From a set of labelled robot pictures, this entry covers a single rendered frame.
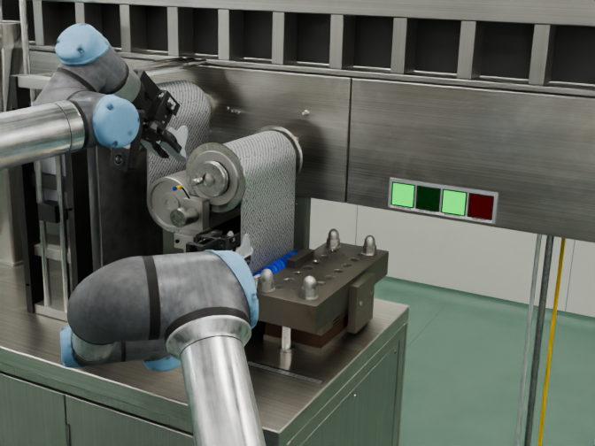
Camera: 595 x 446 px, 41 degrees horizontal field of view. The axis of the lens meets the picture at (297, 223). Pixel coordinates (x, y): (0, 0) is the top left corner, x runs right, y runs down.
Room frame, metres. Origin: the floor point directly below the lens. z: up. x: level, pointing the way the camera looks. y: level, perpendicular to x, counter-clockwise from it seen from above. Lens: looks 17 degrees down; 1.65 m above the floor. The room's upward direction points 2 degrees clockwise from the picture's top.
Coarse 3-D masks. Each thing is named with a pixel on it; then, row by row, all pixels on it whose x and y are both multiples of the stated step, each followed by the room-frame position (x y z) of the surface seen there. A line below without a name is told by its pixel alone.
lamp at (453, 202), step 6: (444, 192) 1.73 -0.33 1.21; (450, 192) 1.72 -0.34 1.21; (456, 192) 1.72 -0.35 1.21; (444, 198) 1.73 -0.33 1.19; (450, 198) 1.72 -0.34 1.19; (456, 198) 1.72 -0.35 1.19; (462, 198) 1.71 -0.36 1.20; (444, 204) 1.73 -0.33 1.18; (450, 204) 1.72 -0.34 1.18; (456, 204) 1.71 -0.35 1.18; (462, 204) 1.71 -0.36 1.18; (444, 210) 1.73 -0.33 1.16; (450, 210) 1.72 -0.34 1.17; (456, 210) 1.71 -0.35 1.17; (462, 210) 1.71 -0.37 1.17
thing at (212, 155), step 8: (208, 152) 1.62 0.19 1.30; (216, 152) 1.61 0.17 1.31; (200, 160) 1.63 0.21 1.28; (216, 160) 1.61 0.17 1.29; (224, 160) 1.60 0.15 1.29; (192, 168) 1.64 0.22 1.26; (232, 168) 1.59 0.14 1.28; (192, 176) 1.64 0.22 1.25; (232, 176) 1.59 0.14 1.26; (232, 184) 1.59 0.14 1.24; (200, 192) 1.63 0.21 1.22; (232, 192) 1.59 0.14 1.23; (216, 200) 1.61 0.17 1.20; (224, 200) 1.60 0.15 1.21
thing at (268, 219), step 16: (272, 192) 1.71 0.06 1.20; (288, 192) 1.78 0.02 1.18; (256, 208) 1.65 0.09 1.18; (272, 208) 1.71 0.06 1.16; (288, 208) 1.78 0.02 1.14; (256, 224) 1.65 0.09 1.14; (272, 224) 1.71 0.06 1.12; (288, 224) 1.78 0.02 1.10; (256, 240) 1.65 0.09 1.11; (272, 240) 1.72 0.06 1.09; (288, 240) 1.78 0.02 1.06; (256, 256) 1.65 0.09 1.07; (272, 256) 1.72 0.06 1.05
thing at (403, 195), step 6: (396, 186) 1.78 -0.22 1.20; (402, 186) 1.77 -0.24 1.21; (408, 186) 1.77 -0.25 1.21; (396, 192) 1.78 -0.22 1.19; (402, 192) 1.77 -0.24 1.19; (408, 192) 1.77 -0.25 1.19; (396, 198) 1.78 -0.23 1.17; (402, 198) 1.77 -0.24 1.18; (408, 198) 1.77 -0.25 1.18; (402, 204) 1.77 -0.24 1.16; (408, 204) 1.77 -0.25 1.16
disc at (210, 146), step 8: (208, 144) 1.63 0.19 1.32; (216, 144) 1.62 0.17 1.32; (192, 152) 1.65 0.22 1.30; (200, 152) 1.64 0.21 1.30; (224, 152) 1.61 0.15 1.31; (232, 152) 1.60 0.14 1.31; (192, 160) 1.65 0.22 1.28; (208, 160) 1.63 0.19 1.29; (232, 160) 1.60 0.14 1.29; (240, 160) 1.60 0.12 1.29; (240, 168) 1.59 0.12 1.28; (240, 176) 1.59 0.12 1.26; (240, 184) 1.59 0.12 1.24; (192, 192) 1.65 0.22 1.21; (240, 192) 1.59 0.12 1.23; (232, 200) 1.60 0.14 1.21; (240, 200) 1.59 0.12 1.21; (216, 208) 1.62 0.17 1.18; (224, 208) 1.61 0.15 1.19; (232, 208) 1.60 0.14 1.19
